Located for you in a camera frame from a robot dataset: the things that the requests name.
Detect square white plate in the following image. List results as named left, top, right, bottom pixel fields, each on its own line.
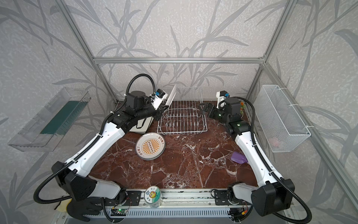
left=129, top=117, right=154, bottom=134

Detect round white plate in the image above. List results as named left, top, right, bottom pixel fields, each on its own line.
left=135, top=132, right=166, bottom=161
left=166, top=85, right=177, bottom=106

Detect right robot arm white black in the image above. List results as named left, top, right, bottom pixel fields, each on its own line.
left=199, top=97, right=312, bottom=224

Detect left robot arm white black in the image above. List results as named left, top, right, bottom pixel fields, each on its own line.
left=33, top=74, right=176, bottom=204

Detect white pot artificial flowers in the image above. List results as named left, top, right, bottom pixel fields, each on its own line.
left=240, top=101, right=246, bottom=116

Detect pink object in basket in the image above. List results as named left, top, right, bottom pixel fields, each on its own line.
left=268, top=137, right=281, bottom=148

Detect round tape roll green label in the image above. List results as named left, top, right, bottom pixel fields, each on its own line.
left=144, top=186, right=163, bottom=208

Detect left green circuit board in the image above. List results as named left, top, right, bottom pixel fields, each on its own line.
left=111, top=207, right=128, bottom=217

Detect black glove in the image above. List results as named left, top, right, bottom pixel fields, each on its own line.
left=66, top=197, right=103, bottom=222

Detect yellow sponge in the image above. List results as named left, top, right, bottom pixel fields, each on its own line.
left=56, top=199, right=71, bottom=212

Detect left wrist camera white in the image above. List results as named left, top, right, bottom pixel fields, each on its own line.
left=151, top=89, right=168, bottom=110

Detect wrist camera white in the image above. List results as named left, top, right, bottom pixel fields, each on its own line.
left=151, top=89, right=168, bottom=110
left=216, top=91, right=230, bottom=109

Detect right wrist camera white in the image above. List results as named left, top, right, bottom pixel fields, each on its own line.
left=216, top=91, right=230, bottom=109

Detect white wire dish rack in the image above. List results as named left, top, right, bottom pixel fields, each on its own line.
left=157, top=87, right=208, bottom=135

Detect purple scoop pink handle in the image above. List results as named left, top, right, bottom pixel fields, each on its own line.
left=230, top=152, right=248, bottom=164

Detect white mesh wall basket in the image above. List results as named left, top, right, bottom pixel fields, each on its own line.
left=254, top=85, right=311, bottom=153

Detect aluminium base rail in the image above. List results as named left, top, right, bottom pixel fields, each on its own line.
left=88, top=189, right=251, bottom=223

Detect clear plastic wall shelf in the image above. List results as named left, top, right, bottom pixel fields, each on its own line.
left=8, top=87, right=91, bottom=152

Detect right circuit board wires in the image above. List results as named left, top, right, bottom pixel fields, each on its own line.
left=227, top=207, right=249, bottom=222

